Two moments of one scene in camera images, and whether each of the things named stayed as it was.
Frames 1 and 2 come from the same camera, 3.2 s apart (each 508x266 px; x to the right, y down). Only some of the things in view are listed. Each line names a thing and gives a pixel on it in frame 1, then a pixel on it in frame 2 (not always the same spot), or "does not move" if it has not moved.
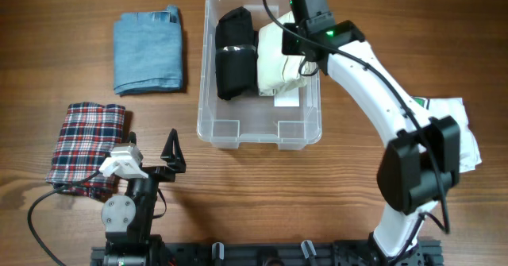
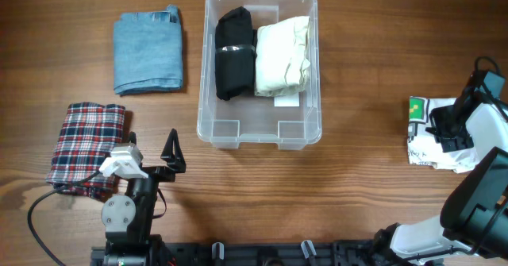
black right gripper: (288, 46) -> (447, 144)
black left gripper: (175, 161) does not move
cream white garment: (278, 72) does not move
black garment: (236, 54) does not move
